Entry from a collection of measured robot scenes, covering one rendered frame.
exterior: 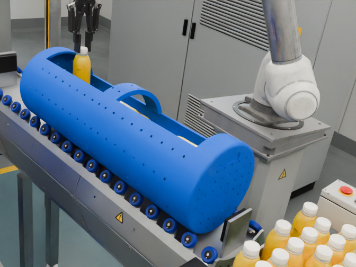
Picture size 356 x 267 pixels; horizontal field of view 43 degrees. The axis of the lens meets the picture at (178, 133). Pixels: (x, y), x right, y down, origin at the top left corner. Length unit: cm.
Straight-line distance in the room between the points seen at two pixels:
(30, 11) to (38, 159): 479
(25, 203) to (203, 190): 115
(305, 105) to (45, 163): 95
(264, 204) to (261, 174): 16
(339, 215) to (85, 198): 80
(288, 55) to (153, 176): 61
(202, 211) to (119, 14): 314
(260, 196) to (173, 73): 200
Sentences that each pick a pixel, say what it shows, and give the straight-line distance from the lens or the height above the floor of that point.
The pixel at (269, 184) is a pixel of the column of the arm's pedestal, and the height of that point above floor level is 84.
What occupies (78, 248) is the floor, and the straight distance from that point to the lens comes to 266.
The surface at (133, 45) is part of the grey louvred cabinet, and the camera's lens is 406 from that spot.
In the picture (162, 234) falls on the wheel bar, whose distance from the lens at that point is 133.
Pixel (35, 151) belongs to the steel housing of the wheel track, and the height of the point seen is 87.
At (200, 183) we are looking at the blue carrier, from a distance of 115.
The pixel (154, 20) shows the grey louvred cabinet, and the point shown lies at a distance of 378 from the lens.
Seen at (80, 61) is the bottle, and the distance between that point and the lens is 171.
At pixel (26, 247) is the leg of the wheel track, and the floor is 24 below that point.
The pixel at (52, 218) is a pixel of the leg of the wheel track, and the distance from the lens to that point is 231.
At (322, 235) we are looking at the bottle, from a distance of 128.
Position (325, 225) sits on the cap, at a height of 108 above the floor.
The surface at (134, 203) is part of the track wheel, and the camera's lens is 138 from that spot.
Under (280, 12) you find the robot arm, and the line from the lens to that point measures 150.
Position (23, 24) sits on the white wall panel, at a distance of 644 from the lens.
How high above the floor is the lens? 178
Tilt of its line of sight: 27 degrees down
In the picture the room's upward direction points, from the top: 9 degrees clockwise
